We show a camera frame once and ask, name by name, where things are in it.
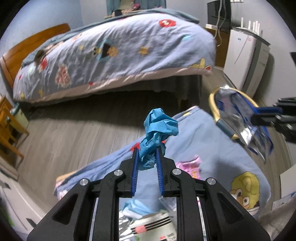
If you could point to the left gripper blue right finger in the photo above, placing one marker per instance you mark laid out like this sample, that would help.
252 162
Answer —
160 172

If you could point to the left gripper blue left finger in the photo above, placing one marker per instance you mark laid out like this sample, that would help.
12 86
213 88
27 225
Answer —
135 172

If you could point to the blue glove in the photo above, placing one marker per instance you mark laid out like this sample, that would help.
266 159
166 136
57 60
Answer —
158 127

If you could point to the blue silver snack bag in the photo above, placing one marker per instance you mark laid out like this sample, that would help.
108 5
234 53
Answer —
242 120

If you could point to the teal and yellow trash bin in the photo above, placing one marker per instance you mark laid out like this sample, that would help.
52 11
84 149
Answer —
231 111

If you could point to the blue cartoon cloth cushion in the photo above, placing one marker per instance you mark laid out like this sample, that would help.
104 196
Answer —
221 158

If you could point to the white paper sheet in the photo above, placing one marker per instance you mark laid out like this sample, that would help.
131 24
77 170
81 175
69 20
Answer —
288 181

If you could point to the white air purifier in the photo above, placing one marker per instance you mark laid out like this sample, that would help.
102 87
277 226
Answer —
246 60

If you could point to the bed with cartoon blue quilt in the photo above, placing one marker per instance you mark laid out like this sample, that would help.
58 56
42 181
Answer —
146 45

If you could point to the wooden cabinet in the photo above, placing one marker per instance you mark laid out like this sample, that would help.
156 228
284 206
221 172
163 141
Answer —
222 42

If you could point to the white green jar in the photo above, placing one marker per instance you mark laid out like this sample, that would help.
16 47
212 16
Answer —
20 117

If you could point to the small wooden stool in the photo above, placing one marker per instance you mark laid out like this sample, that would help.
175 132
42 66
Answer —
8 123

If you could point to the wooden headboard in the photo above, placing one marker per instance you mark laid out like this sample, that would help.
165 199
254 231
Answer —
11 60

